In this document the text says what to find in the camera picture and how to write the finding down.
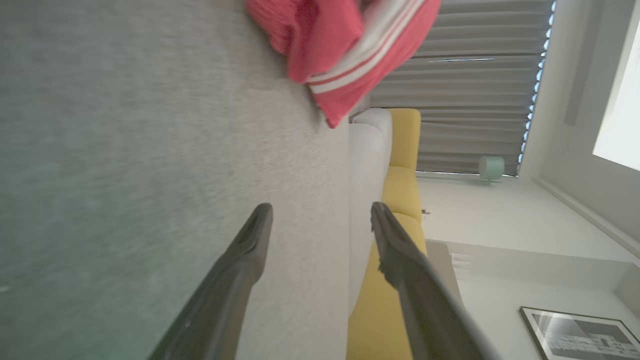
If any large grey sofa seat cushion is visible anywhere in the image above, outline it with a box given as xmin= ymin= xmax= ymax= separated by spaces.
xmin=0 ymin=0 xmax=351 ymax=360

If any mint green lamp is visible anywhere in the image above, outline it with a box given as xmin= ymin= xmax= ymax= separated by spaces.
xmin=478 ymin=156 xmax=506 ymax=182

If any red jersey with white trim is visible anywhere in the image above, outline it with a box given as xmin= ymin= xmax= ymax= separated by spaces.
xmin=287 ymin=0 xmax=442 ymax=129

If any small grey sofa cushion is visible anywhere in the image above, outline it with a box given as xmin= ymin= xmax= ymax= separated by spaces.
xmin=348 ymin=108 xmax=393 ymax=317

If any bright window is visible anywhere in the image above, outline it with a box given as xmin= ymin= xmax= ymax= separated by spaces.
xmin=592 ymin=20 xmax=640 ymax=172

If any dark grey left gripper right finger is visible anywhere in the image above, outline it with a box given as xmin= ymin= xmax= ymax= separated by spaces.
xmin=371 ymin=202 xmax=501 ymax=360

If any framed black white picture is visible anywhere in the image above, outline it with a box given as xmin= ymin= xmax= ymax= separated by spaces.
xmin=520 ymin=306 xmax=640 ymax=360

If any grey pleated curtain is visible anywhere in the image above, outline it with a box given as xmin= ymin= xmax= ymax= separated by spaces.
xmin=370 ymin=0 xmax=556 ymax=177

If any red mesh shorts white band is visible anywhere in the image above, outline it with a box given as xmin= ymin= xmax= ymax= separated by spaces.
xmin=245 ymin=0 xmax=321 ymax=57

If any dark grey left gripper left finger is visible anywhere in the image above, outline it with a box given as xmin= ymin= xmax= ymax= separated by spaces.
xmin=149 ymin=202 xmax=274 ymax=360

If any yellow sofa cushion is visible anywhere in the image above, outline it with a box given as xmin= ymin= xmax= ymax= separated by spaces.
xmin=346 ymin=108 xmax=429 ymax=360

